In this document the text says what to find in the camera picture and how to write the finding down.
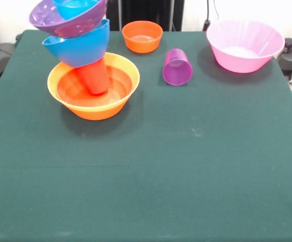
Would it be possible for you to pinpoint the wide red-orange bowl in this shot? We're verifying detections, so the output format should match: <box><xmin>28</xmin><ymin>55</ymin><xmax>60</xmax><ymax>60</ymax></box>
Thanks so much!
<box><xmin>56</xmin><ymin>65</ymin><xmax>133</xmax><ymax>108</ymax></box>

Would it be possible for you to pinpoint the large orange bowl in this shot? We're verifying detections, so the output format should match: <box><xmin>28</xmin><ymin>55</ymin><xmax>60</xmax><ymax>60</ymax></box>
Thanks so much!
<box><xmin>47</xmin><ymin>52</ymin><xmax>140</xmax><ymax>121</ymax></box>

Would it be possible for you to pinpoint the purple cup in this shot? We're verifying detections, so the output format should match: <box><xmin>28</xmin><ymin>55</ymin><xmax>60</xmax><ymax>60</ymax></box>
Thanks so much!
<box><xmin>162</xmin><ymin>48</ymin><xmax>194</xmax><ymax>87</ymax></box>

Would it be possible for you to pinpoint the red cup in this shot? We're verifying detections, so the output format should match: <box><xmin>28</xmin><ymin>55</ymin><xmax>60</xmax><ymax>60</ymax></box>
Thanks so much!
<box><xmin>73</xmin><ymin>58</ymin><xmax>110</xmax><ymax>96</ymax></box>

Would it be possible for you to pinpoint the small red-orange bowl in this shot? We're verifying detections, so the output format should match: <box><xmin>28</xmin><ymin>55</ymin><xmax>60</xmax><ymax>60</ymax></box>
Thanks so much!
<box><xmin>121</xmin><ymin>21</ymin><xmax>164</xmax><ymax>54</ymax></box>

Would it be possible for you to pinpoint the large blue bowl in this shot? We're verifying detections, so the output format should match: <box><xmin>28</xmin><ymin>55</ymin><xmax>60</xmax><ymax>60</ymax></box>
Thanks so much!
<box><xmin>42</xmin><ymin>19</ymin><xmax>111</xmax><ymax>68</ymax></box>

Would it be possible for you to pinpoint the small blue bowl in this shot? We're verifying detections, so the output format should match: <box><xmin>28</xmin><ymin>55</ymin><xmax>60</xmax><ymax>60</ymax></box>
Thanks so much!
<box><xmin>52</xmin><ymin>0</ymin><xmax>106</xmax><ymax>21</ymax></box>

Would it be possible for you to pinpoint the wide purple bowl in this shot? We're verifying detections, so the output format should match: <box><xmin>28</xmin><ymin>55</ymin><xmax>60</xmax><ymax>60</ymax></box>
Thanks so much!
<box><xmin>29</xmin><ymin>0</ymin><xmax>109</xmax><ymax>39</ymax></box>

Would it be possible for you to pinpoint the dark green table cloth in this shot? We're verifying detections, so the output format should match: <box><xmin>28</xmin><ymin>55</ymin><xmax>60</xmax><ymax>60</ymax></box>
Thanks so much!
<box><xmin>0</xmin><ymin>29</ymin><xmax>292</xmax><ymax>242</ymax></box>

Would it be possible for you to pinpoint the large pink bowl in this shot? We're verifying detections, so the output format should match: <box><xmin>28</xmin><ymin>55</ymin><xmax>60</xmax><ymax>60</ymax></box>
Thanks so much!
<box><xmin>206</xmin><ymin>20</ymin><xmax>286</xmax><ymax>74</ymax></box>

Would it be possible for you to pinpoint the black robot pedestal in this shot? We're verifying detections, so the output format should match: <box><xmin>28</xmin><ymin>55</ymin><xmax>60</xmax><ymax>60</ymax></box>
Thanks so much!
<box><xmin>105</xmin><ymin>0</ymin><xmax>185</xmax><ymax>32</ymax></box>

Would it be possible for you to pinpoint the black plug with cable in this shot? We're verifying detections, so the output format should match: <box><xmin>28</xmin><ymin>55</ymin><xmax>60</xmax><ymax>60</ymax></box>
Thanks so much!
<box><xmin>202</xmin><ymin>0</ymin><xmax>220</xmax><ymax>31</ymax></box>

